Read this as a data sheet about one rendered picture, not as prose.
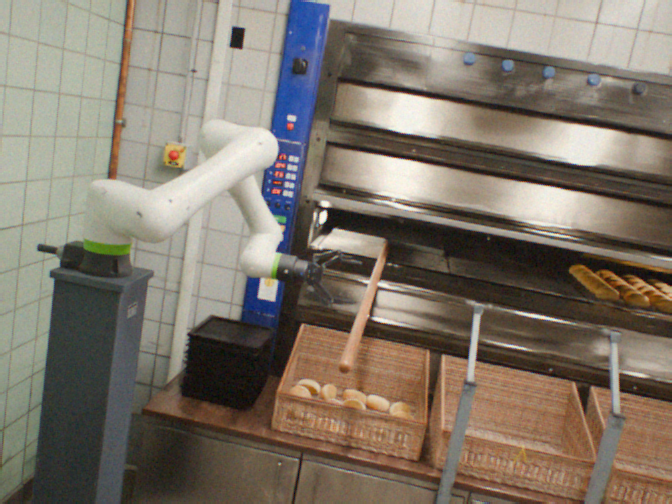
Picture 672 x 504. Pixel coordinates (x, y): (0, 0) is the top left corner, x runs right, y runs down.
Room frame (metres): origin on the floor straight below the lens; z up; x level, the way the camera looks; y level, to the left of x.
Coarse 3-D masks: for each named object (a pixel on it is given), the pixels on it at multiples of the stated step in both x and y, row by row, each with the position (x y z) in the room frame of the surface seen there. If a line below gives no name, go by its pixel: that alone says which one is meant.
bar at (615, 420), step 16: (384, 288) 2.32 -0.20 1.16; (400, 288) 2.32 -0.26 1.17; (464, 304) 2.29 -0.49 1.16; (480, 304) 2.28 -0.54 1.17; (528, 320) 2.27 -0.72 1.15; (544, 320) 2.26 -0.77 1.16; (560, 320) 2.26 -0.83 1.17; (608, 336) 2.24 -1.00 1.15; (464, 384) 2.06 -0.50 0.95; (464, 400) 2.06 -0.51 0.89; (464, 416) 2.06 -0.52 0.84; (608, 416) 2.05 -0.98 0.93; (624, 416) 2.02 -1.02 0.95; (464, 432) 2.06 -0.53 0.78; (608, 432) 2.02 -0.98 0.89; (448, 448) 2.09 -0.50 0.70; (608, 448) 2.01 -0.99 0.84; (448, 464) 2.06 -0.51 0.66; (608, 464) 2.01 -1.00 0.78; (448, 480) 2.06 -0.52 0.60; (592, 480) 2.04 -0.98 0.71; (448, 496) 2.06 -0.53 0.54; (592, 496) 2.01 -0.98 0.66
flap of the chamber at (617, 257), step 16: (336, 208) 2.75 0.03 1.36; (352, 208) 2.62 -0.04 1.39; (368, 208) 2.56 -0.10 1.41; (384, 208) 2.56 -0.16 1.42; (432, 224) 2.61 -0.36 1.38; (448, 224) 2.53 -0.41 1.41; (464, 224) 2.52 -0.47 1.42; (512, 240) 2.59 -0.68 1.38; (528, 240) 2.50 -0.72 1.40; (544, 240) 2.49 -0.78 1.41; (592, 256) 2.57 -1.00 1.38; (608, 256) 2.47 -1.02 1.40; (624, 256) 2.46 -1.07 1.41
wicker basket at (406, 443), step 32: (320, 352) 2.66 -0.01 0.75; (384, 352) 2.66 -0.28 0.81; (416, 352) 2.65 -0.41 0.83; (288, 384) 2.49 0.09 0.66; (320, 384) 2.62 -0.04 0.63; (352, 384) 2.62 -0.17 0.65; (384, 384) 2.62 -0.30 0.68; (416, 384) 2.61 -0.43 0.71; (288, 416) 2.35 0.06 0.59; (320, 416) 2.22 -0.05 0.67; (352, 416) 2.21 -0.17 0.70; (384, 416) 2.20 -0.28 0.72; (416, 416) 2.50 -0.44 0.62; (384, 448) 2.20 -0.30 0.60; (416, 448) 2.26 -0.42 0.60
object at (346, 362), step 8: (384, 248) 2.86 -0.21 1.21; (384, 256) 2.69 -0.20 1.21; (376, 264) 2.50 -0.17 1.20; (376, 272) 2.34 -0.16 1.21; (376, 280) 2.22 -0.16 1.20; (368, 288) 2.08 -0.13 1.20; (368, 296) 1.97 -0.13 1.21; (368, 304) 1.89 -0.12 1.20; (360, 312) 1.78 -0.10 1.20; (368, 312) 1.83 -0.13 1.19; (360, 320) 1.70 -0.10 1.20; (352, 328) 1.65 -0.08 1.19; (360, 328) 1.64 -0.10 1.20; (352, 336) 1.55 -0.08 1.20; (360, 336) 1.59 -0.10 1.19; (352, 344) 1.49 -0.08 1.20; (344, 352) 1.44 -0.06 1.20; (352, 352) 1.44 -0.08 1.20; (344, 360) 1.38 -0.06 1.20; (352, 360) 1.40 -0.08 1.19; (344, 368) 1.36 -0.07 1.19
